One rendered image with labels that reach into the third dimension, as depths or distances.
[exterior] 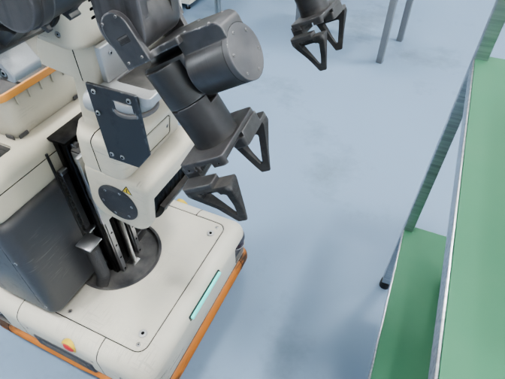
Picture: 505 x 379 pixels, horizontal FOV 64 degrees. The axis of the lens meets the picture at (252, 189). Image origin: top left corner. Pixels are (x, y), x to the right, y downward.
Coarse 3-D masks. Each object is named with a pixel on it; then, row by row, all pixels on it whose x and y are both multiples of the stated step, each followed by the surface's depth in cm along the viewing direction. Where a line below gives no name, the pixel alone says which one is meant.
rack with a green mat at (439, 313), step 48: (480, 48) 89; (480, 96) 80; (480, 144) 70; (480, 192) 61; (432, 240) 130; (480, 240) 55; (384, 288) 157; (432, 288) 118; (480, 288) 50; (384, 336) 108; (432, 336) 108; (480, 336) 45
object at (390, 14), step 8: (392, 0) 255; (408, 0) 288; (296, 8) 295; (392, 8) 258; (408, 8) 291; (296, 16) 299; (392, 16) 261; (408, 16) 295; (384, 24) 266; (384, 32) 270; (400, 32) 304; (384, 40) 273; (400, 40) 307; (384, 48) 276
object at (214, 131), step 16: (208, 96) 47; (176, 112) 46; (192, 112) 45; (208, 112) 45; (224, 112) 47; (240, 112) 51; (192, 128) 46; (208, 128) 46; (224, 128) 47; (240, 128) 48; (208, 144) 47; (224, 144) 46; (192, 160) 47; (208, 160) 46; (224, 160) 45
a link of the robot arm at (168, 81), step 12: (156, 60) 44; (168, 60) 42; (180, 60) 41; (156, 72) 42; (168, 72) 42; (180, 72) 43; (156, 84) 44; (168, 84) 43; (180, 84) 43; (192, 84) 44; (168, 96) 44; (180, 96) 44; (192, 96) 44; (180, 108) 45
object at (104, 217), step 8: (72, 152) 96; (80, 152) 95; (80, 160) 93; (80, 168) 94; (176, 176) 96; (184, 176) 100; (88, 184) 98; (168, 184) 94; (176, 184) 98; (88, 192) 100; (160, 192) 91; (168, 192) 96; (176, 192) 96; (160, 200) 93; (168, 200) 94; (96, 208) 104; (160, 208) 94; (104, 216) 107
